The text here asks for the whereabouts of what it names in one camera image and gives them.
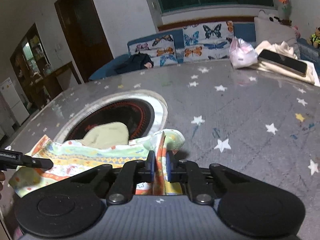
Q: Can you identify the colourful patterned baby garment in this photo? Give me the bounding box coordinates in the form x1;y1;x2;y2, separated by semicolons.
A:
8;129;185;197

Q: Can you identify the white refrigerator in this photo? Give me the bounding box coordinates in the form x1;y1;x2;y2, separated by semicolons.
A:
1;77;29;126

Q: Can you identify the round black induction cooktop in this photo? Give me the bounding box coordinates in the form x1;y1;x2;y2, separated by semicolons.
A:
54;89;168;142

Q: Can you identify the wooden display cabinet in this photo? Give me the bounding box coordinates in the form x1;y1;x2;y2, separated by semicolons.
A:
10;24;81;110

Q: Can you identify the dark clothing on sofa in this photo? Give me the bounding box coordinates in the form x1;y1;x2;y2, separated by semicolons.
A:
115;53;154;74

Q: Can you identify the left butterfly cushion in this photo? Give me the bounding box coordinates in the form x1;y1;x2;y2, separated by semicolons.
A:
129;34;177;67

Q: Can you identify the butterfly cushion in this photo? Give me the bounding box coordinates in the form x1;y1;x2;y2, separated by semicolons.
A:
183;21;234;62
129;34;177;67

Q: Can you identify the pink white plastic bag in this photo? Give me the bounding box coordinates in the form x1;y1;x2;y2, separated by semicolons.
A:
229;37;258;69

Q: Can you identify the right butterfly cushion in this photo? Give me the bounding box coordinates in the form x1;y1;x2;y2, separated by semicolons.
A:
183;21;234;62

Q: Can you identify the dark wooden door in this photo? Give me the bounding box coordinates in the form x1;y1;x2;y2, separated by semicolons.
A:
54;0;113;82

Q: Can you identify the black smartphone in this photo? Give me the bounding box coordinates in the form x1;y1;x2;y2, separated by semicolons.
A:
258;49;308;77

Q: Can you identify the blue sofa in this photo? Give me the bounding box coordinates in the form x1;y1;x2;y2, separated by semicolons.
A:
88;21;320;82

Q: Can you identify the cream folded cloth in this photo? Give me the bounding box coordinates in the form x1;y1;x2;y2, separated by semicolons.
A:
250;41;319;87

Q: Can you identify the grey pillow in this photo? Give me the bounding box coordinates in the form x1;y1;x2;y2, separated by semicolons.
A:
254;17;297;47

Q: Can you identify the panda plush toy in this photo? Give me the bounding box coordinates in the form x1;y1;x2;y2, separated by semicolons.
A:
258;10;291;26

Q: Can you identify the teddy bear toy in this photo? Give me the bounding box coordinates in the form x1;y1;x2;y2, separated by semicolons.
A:
309;27;320;49

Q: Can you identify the colourful pinwheel flower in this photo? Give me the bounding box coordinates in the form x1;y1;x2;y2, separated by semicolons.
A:
278;0;291;20

